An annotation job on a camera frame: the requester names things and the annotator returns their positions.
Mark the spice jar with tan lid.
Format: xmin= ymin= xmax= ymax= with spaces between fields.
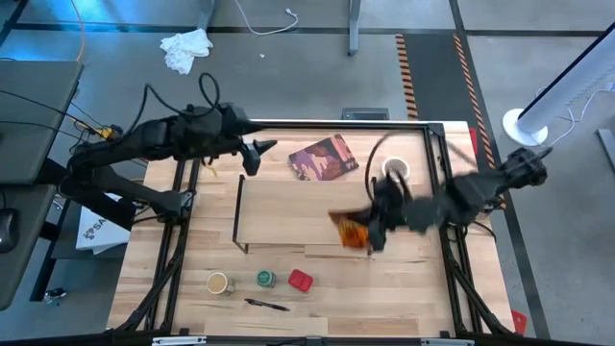
xmin=206 ymin=271 xmax=236 ymax=297

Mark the orange and brown spice packet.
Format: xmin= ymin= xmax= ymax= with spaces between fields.
xmin=328 ymin=209 xmax=371 ymax=250

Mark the white tape roll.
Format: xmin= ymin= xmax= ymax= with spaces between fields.
xmin=381 ymin=157 xmax=411 ymax=183

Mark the grey table leg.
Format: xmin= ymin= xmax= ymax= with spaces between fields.
xmin=347 ymin=0 xmax=362 ymax=57
xmin=197 ymin=0 xmax=216 ymax=33

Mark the white cable with plug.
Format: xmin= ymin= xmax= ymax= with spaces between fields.
xmin=234 ymin=0 xmax=300 ymax=37

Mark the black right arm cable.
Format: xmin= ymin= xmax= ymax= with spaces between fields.
xmin=363 ymin=132 xmax=409 ymax=203

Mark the small black metal object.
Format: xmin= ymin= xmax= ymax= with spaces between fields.
xmin=43 ymin=286 xmax=67 ymax=304

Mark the white bag with black logo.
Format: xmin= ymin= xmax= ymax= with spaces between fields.
xmin=75 ymin=192 xmax=132 ymax=255

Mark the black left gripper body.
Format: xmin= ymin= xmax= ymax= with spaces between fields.
xmin=229 ymin=127 xmax=263 ymax=177

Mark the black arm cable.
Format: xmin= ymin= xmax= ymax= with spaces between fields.
xmin=135 ymin=72 xmax=222 ymax=121
xmin=363 ymin=132 xmax=409 ymax=203

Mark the silver metal bracket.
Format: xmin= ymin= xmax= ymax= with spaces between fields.
xmin=421 ymin=338 xmax=476 ymax=346
xmin=152 ymin=335 xmax=208 ymax=346

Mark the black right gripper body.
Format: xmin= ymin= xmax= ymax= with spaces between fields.
xmin=373 ymin=175 xmax=409 ymax=232

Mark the white tower fan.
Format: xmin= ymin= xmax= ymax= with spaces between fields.
xmin=502 ymin=33 xmax=615 ymax=148

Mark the orange cable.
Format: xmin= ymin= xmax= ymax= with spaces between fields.
xmin=70 ymin=0 xmax=86 ymax=62

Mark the wooden shelf with black legs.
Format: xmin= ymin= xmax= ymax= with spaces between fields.
xmin=232 ymin=174 xmax=381 ymax=256

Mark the black desk leg frame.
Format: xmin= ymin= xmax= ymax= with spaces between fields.
xmin=29 ymin=158 xmax=135 ymax=303

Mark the grey desk top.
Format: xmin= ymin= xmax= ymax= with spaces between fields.
xmin=0 ymin=185 xmax=58 ymax=311
xmin=0 ymin=61 xmax=86 ymax=186

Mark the black pen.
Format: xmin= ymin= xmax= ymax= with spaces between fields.
xmin=244 ymin=298 xmax=291 ymax=312

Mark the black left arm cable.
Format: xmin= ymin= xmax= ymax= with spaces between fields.
xmin=135 ymin=72 xmax=222 ymax=121

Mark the black computer mouse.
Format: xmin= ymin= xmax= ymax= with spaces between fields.
xmin=0 ymin=209 xmax=20 ymax=255

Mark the crumpled white cloth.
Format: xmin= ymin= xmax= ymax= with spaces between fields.
xmin=160 ymin=28 xmax=214 ymax=76

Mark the white fan cable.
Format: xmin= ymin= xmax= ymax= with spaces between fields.
xmin=537 ymin=86 xmax=615 ymax=148

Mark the colourful printed book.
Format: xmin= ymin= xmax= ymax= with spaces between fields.
xmin=288 ymin=134 xmax=360 ymax=183

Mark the black mat with hazard stripes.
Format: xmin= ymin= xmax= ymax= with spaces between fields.
xmin=394 ymin=32 xmax=504 ymax=210

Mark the grey floor outlet box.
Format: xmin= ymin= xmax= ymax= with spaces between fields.
xmin=341 ymin=108 xmax=389 ymax=121

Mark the thin black desk cable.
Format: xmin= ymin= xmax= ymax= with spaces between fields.
xmin=0 ymin=88 xmax=126 ymax=145

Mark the yellow cable connector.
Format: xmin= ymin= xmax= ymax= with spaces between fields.
xmin=98 ymin=124 xmax=124 ymax=144

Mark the red small box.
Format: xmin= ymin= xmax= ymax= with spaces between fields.
xmin=287 ymin=268 xmax=314 ymax=293

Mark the spice jar with green lid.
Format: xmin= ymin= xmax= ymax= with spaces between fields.
xmin=256 ymin=269 xmax=279 ymax=289

